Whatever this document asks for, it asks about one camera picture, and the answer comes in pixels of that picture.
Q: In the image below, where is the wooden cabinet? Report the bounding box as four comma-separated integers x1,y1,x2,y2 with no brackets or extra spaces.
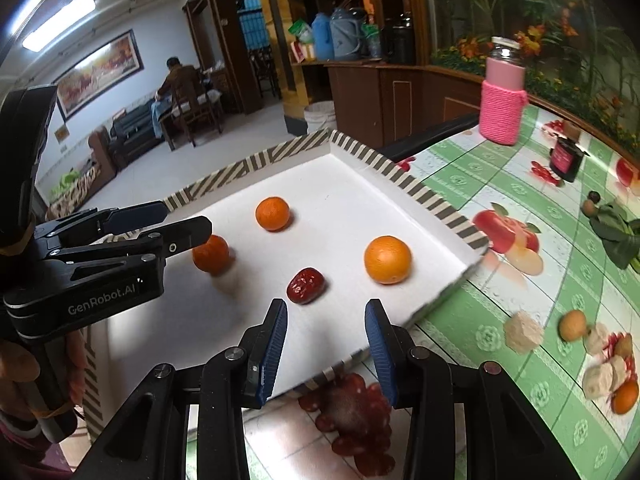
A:
325,57,483,148

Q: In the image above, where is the green checked fruit-print tablecloth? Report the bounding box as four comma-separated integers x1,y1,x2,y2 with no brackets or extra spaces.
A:
185,95,640,480

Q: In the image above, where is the dark jar with pink label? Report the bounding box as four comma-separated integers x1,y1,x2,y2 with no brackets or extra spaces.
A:
548,136,587,183

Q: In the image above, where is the pink knitted sleeve bottle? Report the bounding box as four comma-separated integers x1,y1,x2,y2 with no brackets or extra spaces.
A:
478,36,530,146

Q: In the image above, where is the twine spool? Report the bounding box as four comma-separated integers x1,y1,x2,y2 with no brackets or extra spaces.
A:
503,311,545,353

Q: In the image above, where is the small orange tangerine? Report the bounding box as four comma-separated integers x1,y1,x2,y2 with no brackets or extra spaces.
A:
611,379,640,416
255,196,291,232
192,234,231,276

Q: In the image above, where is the person's left hand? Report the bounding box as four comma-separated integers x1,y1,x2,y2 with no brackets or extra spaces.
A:
0,332,88,418

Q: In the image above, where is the dark red wrinkled date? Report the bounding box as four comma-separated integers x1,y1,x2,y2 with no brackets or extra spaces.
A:
286,267,327,306

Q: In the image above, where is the white bucket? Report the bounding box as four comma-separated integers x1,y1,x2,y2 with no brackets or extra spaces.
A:
303,101,337,135

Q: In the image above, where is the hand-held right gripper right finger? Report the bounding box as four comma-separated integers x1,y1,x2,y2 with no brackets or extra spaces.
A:
364,298,576,480

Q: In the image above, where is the leopard printed blanket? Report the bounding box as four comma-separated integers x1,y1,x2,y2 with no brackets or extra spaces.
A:
47,167,118,221

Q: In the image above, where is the wooden chair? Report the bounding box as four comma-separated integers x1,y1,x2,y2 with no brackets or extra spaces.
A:
160,80,226,151

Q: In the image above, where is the flower printed wall panel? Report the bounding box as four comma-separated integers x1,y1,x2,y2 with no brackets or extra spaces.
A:
420,0,640,151

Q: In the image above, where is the green bottle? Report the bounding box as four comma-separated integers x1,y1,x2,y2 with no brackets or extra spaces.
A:
362,22,383,58

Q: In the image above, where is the large orange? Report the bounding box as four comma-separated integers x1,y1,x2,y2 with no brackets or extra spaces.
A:
363,235,413,285

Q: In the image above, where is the dark sofa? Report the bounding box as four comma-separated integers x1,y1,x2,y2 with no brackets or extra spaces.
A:
107,102,166,171

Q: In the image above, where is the ceiling light panel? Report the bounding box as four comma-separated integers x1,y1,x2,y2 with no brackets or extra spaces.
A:
22,0,96,52

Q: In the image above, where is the green leaf bunch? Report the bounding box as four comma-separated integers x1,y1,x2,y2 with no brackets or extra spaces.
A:
592,200,640,271

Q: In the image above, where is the framed landscape painting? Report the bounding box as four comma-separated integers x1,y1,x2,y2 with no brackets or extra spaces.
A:
51,29,146,122

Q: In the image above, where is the person's left forearm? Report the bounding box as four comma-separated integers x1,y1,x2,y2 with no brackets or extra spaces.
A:
0,412,76,480

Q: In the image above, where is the dark thermos flask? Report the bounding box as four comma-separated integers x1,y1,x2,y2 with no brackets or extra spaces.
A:
382,15,416,65

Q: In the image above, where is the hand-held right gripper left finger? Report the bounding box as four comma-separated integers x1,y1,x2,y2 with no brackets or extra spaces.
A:
72,298,289,480

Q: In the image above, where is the white tray with striped rim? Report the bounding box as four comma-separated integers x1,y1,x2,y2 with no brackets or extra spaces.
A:
82,129,493,443

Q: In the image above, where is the grey-blue thermos jug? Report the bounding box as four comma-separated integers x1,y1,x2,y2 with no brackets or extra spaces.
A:
332,7,368,61

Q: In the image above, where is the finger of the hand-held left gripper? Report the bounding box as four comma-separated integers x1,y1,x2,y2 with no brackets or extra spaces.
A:
47,216,213,262
35,201,169,241

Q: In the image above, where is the blue plastic jug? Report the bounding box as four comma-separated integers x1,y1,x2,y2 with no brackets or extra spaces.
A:
311,12,335,61

